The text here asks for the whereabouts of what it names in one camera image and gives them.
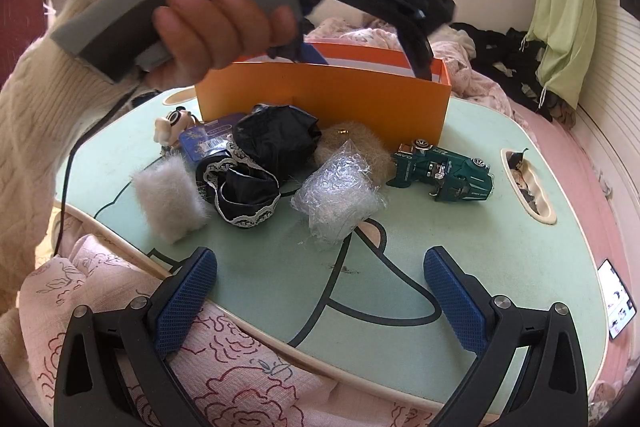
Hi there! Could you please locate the black lace-trimmed cloth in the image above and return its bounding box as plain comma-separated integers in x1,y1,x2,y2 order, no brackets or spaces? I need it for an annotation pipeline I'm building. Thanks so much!
195,104,321,229

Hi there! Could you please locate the blue tin box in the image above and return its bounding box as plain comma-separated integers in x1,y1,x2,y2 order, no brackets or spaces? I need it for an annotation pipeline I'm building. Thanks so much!
179,113,245,166

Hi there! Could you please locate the brown furry pouch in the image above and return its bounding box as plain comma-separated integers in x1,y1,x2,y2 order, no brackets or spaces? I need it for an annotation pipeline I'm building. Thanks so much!
314,121,396,186

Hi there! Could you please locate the green toy race car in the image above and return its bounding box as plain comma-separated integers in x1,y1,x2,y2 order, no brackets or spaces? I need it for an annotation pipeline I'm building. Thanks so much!
386,139,494,202

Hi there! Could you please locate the cartoon head figurine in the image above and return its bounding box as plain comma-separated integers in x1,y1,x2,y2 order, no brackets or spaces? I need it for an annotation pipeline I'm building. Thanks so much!
153,106,200,153

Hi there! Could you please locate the clear crinkled plastic bag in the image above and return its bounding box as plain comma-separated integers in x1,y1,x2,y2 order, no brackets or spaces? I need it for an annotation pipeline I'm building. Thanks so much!
291,140,386,244

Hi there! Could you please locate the white furry pouch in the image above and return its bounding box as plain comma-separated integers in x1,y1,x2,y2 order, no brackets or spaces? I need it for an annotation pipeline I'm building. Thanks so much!
131,155,212,244

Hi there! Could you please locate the cream knit sleeve forearm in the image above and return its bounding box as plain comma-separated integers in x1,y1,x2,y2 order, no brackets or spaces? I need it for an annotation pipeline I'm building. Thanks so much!
0,0,151,408

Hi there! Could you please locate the person's left hand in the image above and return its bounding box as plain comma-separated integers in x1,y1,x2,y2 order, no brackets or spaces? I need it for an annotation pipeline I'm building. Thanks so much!
144,0,298,91

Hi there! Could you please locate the pink floral blanket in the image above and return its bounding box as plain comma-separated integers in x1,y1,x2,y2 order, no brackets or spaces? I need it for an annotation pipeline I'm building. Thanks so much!
305,17,538,145

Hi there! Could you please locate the orange cardboard box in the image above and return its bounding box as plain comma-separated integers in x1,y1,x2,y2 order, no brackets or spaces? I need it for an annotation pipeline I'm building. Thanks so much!
195,41,451,152

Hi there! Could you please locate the black clothes pile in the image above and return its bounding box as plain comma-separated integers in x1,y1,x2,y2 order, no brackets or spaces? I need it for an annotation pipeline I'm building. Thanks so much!
450,23,576,130

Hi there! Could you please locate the smartphone on bed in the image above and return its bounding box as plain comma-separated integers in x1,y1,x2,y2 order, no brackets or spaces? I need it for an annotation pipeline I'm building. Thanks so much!
597,259,637,340

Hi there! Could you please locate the green hanging garment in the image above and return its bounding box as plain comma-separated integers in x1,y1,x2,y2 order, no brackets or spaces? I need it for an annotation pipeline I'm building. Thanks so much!
524,0,598,108

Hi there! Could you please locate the green cartoon lap table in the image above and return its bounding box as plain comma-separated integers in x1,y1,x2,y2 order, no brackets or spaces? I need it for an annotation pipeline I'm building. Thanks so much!
56,96,608,405

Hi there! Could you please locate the dark red door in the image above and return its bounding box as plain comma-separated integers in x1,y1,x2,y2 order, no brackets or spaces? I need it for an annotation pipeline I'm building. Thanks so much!
0,0,47,84

